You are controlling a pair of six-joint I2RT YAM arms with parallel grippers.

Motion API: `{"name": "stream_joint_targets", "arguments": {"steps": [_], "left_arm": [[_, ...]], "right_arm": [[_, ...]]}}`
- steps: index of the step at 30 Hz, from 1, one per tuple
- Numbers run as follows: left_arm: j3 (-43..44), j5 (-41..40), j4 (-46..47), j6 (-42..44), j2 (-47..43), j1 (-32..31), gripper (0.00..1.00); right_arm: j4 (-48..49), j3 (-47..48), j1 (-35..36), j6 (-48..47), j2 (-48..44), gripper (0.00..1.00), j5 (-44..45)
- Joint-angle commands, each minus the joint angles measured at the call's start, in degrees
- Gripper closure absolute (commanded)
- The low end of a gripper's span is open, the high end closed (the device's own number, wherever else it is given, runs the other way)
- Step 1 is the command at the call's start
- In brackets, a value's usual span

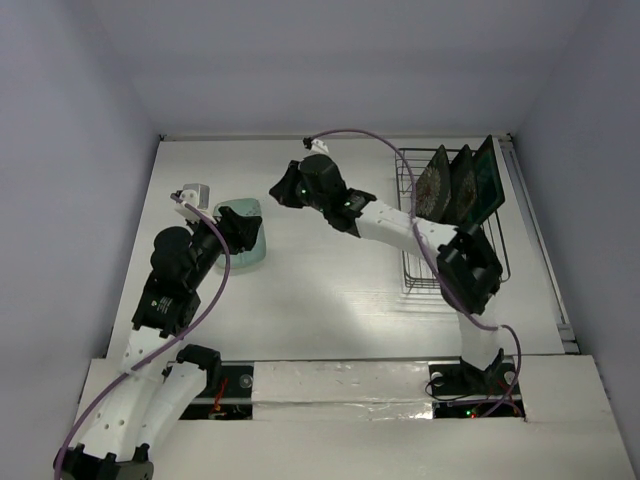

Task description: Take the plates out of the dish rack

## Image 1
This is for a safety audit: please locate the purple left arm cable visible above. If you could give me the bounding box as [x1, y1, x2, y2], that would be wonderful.
[53, 192, 234, 474]

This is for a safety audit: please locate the white foam front panel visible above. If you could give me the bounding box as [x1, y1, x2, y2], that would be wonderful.
[251, 361, 433, 422]

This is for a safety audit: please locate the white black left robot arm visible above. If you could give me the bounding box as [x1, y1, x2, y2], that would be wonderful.
[54, 200, 262, 479]

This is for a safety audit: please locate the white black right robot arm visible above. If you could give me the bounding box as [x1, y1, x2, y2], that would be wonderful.
[269, 154, 504, 392]

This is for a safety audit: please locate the grey wire dish rack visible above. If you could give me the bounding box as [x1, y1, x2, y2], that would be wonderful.
[395, 146, 512, 283]

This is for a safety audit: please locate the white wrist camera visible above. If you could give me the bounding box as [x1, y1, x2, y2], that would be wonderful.
[175, 183, 212, 222]
[302, 137, 329, 156]

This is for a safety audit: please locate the black floral square plate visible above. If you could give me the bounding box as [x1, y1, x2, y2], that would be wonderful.
[415, 145, 451, 222]

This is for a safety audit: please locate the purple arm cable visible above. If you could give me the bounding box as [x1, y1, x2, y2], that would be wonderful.
[53, 192, 234, 474]
[309, 128, 524, 419]

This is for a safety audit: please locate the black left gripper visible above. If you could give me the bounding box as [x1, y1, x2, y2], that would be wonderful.
[186, 206, 260, 289]

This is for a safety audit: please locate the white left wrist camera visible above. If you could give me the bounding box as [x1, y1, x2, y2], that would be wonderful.
[175, 183, 212, 222]

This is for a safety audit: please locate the black teal square plate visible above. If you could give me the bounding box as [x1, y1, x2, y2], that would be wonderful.
[469, 135, 505, 224]

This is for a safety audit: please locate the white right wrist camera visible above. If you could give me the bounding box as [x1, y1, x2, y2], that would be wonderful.
[302, 137, 329, 156]

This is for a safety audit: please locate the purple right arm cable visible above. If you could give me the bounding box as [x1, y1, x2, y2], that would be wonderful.
[309, 128, 524, 419]

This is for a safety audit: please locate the light green ceramic plate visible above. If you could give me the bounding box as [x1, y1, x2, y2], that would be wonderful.
[213, 197, 267, 270]

